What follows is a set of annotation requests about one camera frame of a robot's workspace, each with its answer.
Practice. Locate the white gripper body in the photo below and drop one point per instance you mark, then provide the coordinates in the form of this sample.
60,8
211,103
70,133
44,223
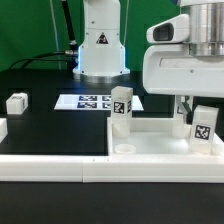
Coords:
170,70

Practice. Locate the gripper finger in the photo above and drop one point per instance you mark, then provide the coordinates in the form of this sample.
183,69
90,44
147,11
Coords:
184,106

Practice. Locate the white square table top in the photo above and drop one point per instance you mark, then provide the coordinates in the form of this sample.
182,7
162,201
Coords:
149,136

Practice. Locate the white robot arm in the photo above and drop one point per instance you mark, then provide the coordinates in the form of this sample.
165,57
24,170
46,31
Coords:
101,56

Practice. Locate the white sheet with markers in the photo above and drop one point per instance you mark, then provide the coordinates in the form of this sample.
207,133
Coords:
83,102

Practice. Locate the white U-shaped obstacle fence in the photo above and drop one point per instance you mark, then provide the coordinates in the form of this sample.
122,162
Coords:
116,167

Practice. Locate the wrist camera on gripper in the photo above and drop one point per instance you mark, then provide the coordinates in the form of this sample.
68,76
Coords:
174,30

